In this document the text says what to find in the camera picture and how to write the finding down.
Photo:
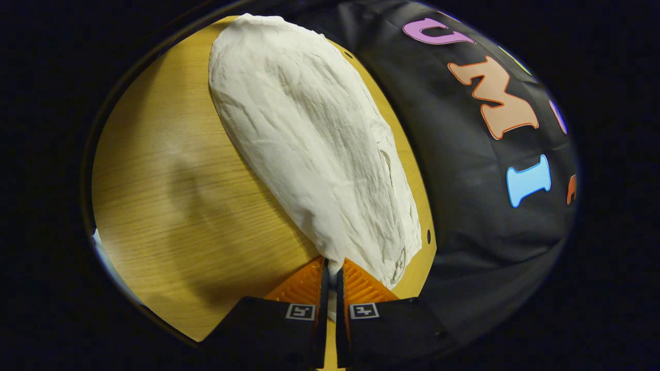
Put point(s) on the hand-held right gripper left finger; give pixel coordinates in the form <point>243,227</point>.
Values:
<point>268,330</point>

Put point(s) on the white jeans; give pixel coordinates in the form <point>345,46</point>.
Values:
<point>309,144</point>

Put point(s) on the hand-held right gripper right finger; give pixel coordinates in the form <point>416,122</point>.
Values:
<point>392,332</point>

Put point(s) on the black backdrop cloth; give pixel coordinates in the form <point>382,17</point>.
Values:
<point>464,216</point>

